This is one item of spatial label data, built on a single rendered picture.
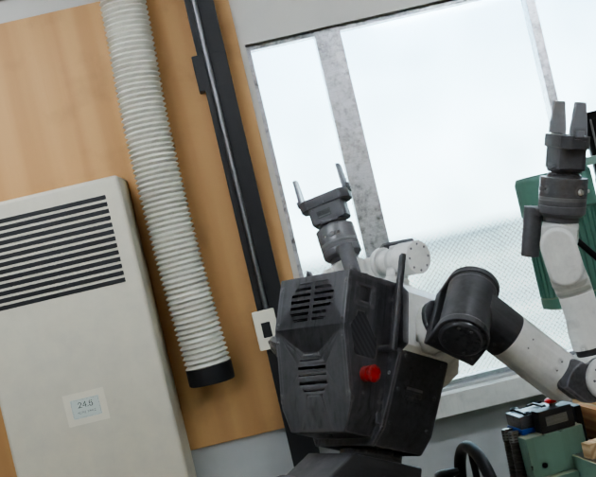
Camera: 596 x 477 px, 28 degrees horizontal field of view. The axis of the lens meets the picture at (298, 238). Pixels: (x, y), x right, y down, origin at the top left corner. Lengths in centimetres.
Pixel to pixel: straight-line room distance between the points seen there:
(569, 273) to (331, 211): 68
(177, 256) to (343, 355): 179
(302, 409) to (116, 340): 162
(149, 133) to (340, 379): 189
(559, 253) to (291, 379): 54
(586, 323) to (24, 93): 238
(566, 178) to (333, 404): 59
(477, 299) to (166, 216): 189
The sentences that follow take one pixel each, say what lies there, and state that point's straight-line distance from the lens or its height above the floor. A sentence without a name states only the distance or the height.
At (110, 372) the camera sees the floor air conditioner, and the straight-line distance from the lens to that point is 377.
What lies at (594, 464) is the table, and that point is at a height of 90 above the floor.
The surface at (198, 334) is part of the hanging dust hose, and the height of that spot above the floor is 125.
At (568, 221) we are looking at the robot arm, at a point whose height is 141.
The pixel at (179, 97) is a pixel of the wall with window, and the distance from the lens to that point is 404.
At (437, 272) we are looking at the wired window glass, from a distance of 414.
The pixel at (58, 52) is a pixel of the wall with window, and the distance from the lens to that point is 410.
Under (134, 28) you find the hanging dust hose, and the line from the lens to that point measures 393.
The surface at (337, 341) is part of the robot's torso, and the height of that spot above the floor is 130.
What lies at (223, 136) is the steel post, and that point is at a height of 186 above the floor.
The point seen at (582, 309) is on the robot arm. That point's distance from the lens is 225.
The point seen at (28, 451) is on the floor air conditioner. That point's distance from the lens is 384.
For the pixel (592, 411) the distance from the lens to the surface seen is 273.
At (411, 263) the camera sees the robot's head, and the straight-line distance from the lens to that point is 230.
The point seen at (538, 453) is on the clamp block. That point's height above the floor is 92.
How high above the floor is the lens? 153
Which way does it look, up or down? 1 degrees down
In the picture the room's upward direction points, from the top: 13 degrees counter-clockwise
